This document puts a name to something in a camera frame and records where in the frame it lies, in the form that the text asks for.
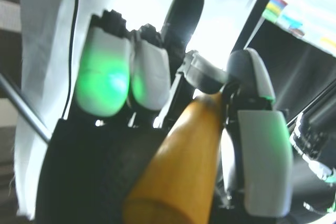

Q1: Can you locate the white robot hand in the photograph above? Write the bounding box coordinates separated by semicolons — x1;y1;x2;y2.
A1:
35;0;295;224

